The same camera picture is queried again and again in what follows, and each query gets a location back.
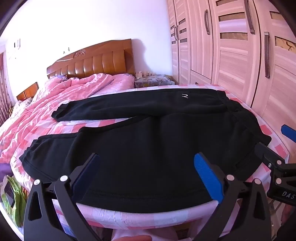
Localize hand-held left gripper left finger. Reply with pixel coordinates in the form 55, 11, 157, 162
23, 153, 102, 241

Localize wooden padded headboard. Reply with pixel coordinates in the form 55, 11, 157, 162
47, 39, 135, 79

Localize person's light pink clothing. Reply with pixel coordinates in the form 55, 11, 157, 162
111, 226, 179, 241

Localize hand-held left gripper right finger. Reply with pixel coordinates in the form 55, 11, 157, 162
192, 152, 272, 241

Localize light wooden wardrobe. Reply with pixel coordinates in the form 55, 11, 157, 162
166, 0, 296, 160

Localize pink quilt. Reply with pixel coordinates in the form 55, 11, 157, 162
0, 73, 136, 163

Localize wooden nightstand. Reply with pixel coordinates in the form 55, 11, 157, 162
17, 82, 39, 101

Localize pink checked bed sheet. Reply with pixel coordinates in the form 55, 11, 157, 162
0, 83, 289, 233

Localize black pants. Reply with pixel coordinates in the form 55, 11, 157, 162
19, 88, 272, 214

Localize green bag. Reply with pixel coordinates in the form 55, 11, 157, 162
0, 175, 28, 229

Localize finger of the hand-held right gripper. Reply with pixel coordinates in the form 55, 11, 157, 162
280, 124, 296, 140
253, 142, 287, 173

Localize purple cloth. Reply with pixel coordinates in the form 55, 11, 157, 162
0, 162, 18, 179

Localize dark red patterned curtain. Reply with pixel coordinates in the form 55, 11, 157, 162
0, 52, 12, 127

